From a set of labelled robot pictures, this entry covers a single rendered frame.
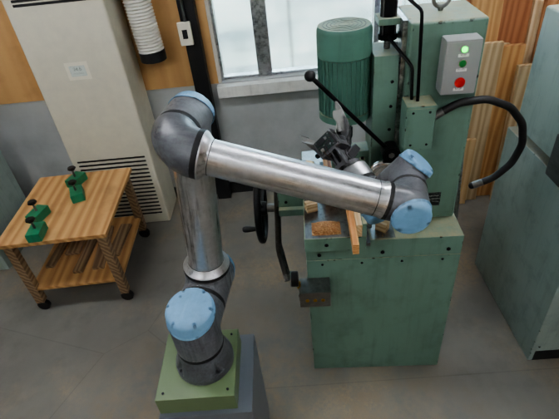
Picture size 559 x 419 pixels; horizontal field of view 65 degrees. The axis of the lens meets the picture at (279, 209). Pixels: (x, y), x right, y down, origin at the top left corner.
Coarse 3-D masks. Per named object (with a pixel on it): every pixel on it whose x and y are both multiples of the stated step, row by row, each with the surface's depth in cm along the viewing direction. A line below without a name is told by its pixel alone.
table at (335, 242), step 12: (312, 156) 193; (312, 216) 159; (324, 216) 159; (336, 216) 158; (348, 228) 152; (312, 240) 150; (324, 240) 150; (336, 240) 150; (348, 240) 150; (360, 240) 149
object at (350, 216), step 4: (348, 212) 153; (352, 212) 153; (348, 216) 152; (352, 216) 151; (348, 220) 153; (352, 220) 149; (352, 224) 148; (352, 228) 146; (352, 232) 144; (356, 232) 144; (352, 236) 143; (356, 236) 143; (352, 240) 141; (356, 240) 141; (352, 244) 142; (356, 244) 140; (352, 248) 143; (356, 248) 140; (356, 252) 141
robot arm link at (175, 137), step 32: (160, 128) 99; (192, 128) 98; (192, 160) 96; (224, 160) 97; (256, 160) 97; (288, 160) 99; (288, 192) 99; (320, 192) 98; (352, 192) 98; (384, 192) 98; (416, 192) 99; (416, 224) 99
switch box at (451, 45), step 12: (444, 36) 127; (456, 36) 126; (468, 36) 125; (480, 36) 124; (444, 48) 126; (456, 48) 124; (468, 48) 124; (480, 48) 124; (444, 60) 126; (456, 60) 126; (468, 60) 126; (444, 72) 128; (456, 72) 128; (468, 72) 128; (444, 84) 130; (468, 84) 130
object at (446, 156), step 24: (408, 24) 129; (432, 24) 126; (456, 24) 126; (480, 24) 126; (408, 48) 131; (432, 48) 130; (408, 72) 135; (432, 72) 134; (432, 96) 139; (456, 96) 139; (456, 120) 144; (432, 144) 149; (456, 144) 149; (432, 168) 155; (456, 168) 155; (432, 192) 161; (456, 192) 161
